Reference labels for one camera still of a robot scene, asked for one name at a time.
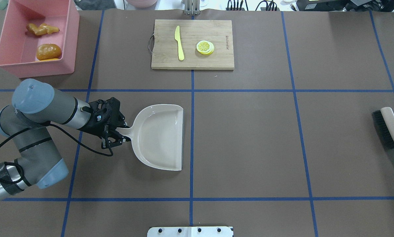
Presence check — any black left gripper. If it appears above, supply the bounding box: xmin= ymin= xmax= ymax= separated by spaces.
xmin=83 ymin=98 xmax=131 ymax=149

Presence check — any beige plastic dustpan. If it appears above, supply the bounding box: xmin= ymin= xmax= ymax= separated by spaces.
xmin=117 ymin=104 xmax=184 ymax=171

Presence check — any brown toy potato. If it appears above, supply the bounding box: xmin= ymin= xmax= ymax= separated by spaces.
xmin=36 ymin=43 xmax=62 ymax=61

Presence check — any tan toy ginger root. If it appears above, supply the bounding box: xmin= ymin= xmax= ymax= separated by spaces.
xmin=26 ymin=23 xmax=60 ymax=36

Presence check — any white hand brush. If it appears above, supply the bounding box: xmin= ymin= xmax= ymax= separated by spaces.
xmin=372 ymin=107 xmax=394 ymax=150

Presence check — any yellow toy corn cob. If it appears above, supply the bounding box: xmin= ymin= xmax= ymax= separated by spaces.
xmin=36 ymin=58 xmax=60 ymax=62

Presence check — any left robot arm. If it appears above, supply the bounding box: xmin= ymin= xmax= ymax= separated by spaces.
xmin=0 ymin=78 xmax=130 ymax=201

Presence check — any pink plastic bin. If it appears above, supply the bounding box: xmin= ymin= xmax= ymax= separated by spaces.
xmin=0 ymin=0 xmax=80 ymax=78

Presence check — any wooden cutting board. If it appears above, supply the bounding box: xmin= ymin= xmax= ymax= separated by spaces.
xmin=151 ymin=19 xmax=235 ymax=70

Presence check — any yellow toy knife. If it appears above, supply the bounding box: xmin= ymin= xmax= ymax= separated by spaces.
xmin=174 ymin=25 xmax=185 ymax=61

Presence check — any yellow toy lemon slice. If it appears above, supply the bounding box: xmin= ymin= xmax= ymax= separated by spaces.
xmin=196 ymin=40 xmax=215 ymax=55

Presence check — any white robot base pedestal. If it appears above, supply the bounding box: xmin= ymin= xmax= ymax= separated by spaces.
xmin=147 ymin=226 xmax=234 ymax=237

